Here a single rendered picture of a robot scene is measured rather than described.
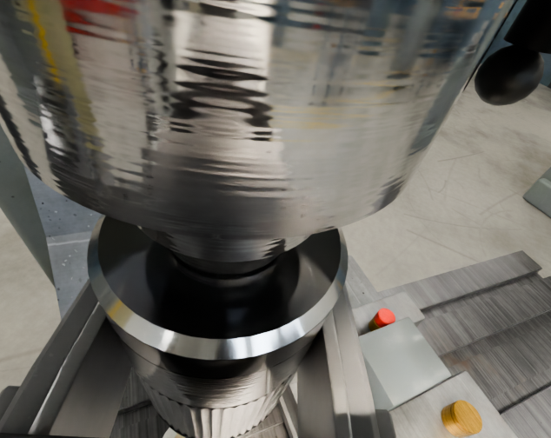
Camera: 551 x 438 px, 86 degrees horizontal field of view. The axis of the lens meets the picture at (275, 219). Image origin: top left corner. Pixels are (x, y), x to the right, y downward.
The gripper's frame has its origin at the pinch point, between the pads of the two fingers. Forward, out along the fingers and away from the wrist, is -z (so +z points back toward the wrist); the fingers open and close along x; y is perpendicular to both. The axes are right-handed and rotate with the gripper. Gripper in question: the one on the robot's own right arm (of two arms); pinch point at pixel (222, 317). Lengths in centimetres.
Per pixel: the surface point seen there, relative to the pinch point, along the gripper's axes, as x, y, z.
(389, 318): -14.1, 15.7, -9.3
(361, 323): -12.6, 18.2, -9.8
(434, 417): -17.2, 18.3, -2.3
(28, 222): 32, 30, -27
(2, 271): 107, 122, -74
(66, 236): 23.7, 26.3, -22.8
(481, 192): -187, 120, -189
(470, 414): -19.1, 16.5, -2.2
